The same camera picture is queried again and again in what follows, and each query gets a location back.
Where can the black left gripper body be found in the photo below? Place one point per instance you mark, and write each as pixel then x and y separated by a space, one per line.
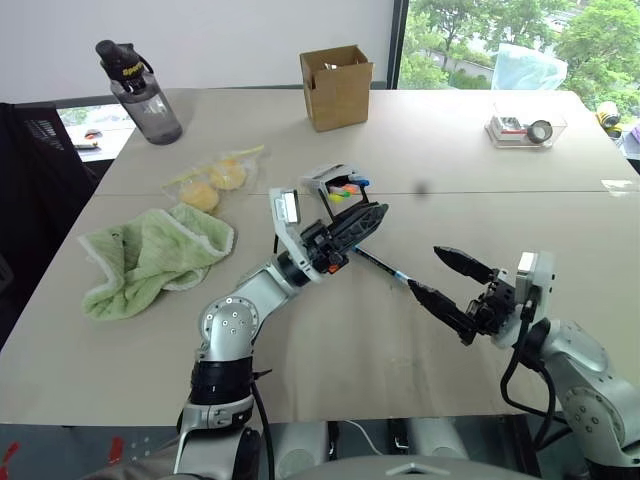
pixel 322 245

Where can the brown cardboard box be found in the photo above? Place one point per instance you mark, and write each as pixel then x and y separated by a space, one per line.
pixel 340 100

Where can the black pen with blue band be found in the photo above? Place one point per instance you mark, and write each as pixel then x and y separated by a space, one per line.
pixel 382 265

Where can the black mesh chair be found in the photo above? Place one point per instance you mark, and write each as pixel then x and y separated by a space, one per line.
pixel 35 200

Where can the green terry towel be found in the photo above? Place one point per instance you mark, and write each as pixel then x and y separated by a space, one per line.
pixel 150 260

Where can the clear plastic bread bag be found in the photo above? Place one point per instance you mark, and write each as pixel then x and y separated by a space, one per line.
pixel 240 167

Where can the grey tape roll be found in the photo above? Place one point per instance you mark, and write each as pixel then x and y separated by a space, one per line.
pixel 541 131

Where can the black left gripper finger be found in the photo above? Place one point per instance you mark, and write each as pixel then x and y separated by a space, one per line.
pixel 357 216
pixel 364 234

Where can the grey water bottle black cap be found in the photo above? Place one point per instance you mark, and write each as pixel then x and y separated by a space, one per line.
pixel 147 105

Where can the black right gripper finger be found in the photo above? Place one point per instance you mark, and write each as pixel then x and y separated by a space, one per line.
pixel 462 263
pixel 442 307

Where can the yellow black object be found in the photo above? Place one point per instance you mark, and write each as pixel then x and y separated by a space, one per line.
pixel 608 117

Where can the yellow round bread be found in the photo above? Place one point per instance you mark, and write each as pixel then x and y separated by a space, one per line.
pixel 200 196
pixel 228 175

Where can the clear plastic box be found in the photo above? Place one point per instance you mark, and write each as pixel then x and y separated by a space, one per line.
pixel 522 140

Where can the orange marker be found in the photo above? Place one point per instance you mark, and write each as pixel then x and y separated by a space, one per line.
pixel 344 190

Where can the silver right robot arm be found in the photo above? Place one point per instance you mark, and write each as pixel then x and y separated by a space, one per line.
pixel 585 370

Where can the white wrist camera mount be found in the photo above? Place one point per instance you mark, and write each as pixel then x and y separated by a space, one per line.
pixel 535 280
pixel 287 227

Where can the blue capped marker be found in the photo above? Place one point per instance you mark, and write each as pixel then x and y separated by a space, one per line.
pixel 361 181

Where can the white red small box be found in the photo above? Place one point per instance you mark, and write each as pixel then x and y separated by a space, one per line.
pixel 506 126

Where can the white grey pen holder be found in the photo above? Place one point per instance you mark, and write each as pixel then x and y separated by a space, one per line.
pixel 325 176

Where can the silver robot torso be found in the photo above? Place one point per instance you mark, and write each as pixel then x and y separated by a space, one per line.
pixel 350 467

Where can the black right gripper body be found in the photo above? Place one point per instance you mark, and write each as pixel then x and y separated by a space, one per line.
pixel 492 307

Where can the yellow green marker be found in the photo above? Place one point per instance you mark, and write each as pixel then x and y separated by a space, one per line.
pixel 340 197

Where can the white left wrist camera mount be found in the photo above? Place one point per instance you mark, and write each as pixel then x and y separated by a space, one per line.
pixel 287 227

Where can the light blue plastic bag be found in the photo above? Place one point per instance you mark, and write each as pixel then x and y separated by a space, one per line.
pixel 525 67

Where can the dark window frame post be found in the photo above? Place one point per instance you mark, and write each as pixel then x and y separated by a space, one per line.
pixel 400 45

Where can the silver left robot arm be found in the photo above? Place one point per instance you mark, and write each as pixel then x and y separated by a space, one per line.
pixel 235 315

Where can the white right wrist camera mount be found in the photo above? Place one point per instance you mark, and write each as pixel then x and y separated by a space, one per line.
pixel 535 280

